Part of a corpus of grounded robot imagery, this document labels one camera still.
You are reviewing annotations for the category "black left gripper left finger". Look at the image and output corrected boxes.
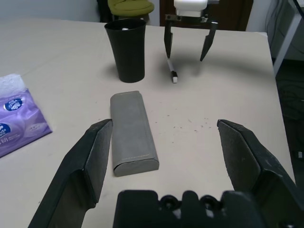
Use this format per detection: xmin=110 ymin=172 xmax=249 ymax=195
xmin=28 ymin=118 xmax=114 ymax=228

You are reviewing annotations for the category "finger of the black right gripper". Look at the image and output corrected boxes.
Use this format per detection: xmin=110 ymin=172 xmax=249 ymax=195
xmin=199 ymin=21 xmax=219 ymax=62
xmin=163 ymin=20 xmax=174 ymax=59

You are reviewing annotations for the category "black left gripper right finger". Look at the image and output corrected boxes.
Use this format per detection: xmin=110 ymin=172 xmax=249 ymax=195
xmin=216 ymin=119 xmax=304 ymax=228

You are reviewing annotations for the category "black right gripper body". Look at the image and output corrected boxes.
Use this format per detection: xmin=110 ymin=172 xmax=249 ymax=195
xmin=165 ymin=13 xmax=210 ymax=25

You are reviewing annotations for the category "white marker black cap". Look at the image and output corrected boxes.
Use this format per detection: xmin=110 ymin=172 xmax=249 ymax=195
xmin=167 ymin=58 xmax=179 ymax=84

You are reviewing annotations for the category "grey glasses case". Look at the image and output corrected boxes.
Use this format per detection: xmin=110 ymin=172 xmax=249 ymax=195
xmin=110 ymin=90 xmax=160 ymax=178

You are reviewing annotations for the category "dark brown cabinet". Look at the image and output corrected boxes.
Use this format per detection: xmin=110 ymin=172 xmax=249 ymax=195
xmin=159 ymin=0 xmax=253 ymax=32

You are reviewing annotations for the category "black plastic cup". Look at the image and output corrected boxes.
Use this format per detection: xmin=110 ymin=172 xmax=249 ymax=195
xmin=104 ymin=19 xmax=147 ymax=83

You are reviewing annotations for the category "yellow round object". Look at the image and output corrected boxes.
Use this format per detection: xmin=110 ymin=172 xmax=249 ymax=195
xmin=108 ymin=0 xmax=155 ymax=17

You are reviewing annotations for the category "white desk leg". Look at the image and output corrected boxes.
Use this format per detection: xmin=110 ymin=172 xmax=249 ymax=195
xmin=273 ymin=0 xmax=304 ymax=77

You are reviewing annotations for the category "purple tissue pack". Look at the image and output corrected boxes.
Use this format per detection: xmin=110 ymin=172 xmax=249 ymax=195
xmin=0 ymin=73 xmax=53 ymax=159

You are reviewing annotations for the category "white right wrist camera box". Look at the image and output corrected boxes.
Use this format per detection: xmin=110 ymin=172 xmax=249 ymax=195
xmin=173 ymin=0 xmax=208 ymax=18

